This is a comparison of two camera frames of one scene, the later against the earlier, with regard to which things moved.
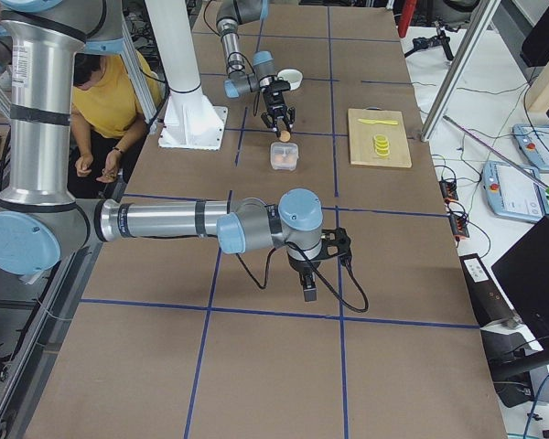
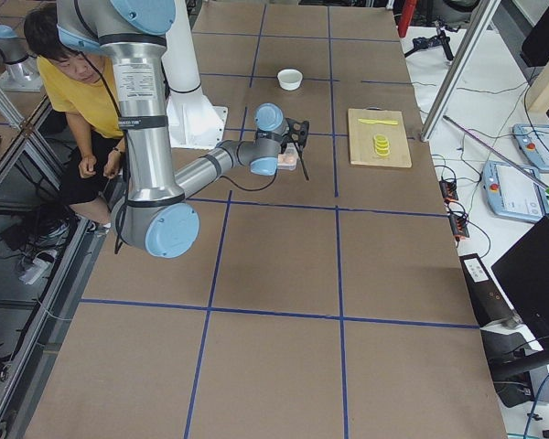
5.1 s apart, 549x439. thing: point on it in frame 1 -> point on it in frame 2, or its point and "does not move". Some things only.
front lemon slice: x=382 y=153 does not move
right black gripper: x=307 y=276 -> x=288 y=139
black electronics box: x=489 y=304 does not move
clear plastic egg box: x=285 y=155 does not move
